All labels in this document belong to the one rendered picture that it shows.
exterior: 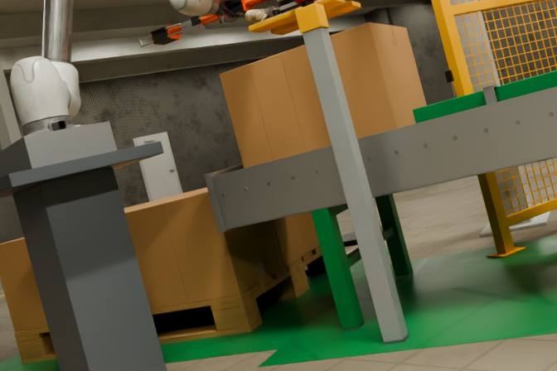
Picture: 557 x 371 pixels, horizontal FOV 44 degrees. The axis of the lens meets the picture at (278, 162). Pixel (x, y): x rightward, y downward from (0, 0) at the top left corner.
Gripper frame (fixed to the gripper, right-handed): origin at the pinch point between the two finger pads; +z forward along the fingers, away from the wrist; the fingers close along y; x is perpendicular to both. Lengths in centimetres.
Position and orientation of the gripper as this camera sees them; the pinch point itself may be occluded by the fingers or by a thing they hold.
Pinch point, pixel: (235, 8)
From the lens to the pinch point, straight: 272.1
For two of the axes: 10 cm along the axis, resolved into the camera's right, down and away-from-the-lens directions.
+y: 2.6, 9.7, 0.0
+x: 8.8, -2.3, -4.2
